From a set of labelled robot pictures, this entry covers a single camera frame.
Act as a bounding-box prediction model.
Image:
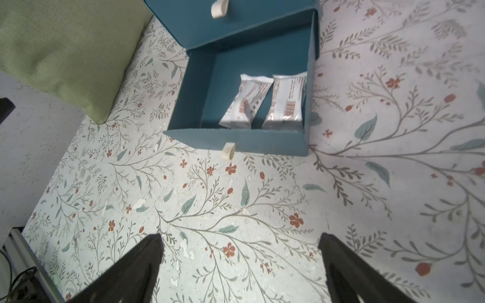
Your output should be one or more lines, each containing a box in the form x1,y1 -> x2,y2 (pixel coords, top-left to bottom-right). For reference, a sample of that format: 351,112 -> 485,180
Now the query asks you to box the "teal drawer cabinet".
145,1 -> 322,49

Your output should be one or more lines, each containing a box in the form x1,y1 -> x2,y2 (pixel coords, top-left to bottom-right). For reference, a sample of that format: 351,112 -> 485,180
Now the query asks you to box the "teal bottom drawer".
162,1 -> 320,157

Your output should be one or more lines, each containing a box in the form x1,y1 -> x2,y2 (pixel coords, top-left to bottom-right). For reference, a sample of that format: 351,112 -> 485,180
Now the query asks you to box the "white cookie packet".
261,72 -> 308,131
219,74 -> 274,129

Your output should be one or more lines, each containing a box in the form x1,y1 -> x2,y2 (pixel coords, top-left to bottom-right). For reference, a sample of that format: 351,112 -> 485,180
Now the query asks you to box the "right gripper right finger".
318,233 -> 413,302

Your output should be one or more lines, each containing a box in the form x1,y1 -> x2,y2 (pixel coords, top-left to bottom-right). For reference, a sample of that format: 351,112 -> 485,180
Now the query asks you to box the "green pillow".
1,1 -> 152,124

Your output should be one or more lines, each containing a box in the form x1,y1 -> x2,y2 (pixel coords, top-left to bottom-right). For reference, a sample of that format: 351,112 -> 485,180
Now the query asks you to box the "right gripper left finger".
71,234 -> 164,302

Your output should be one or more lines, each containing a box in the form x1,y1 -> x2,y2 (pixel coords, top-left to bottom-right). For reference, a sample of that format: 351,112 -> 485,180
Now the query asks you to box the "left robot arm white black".
0,97 -> 15,124

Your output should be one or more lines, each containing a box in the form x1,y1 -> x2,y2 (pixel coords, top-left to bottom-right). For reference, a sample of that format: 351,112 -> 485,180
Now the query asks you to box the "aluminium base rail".
1,228 -> 64,302

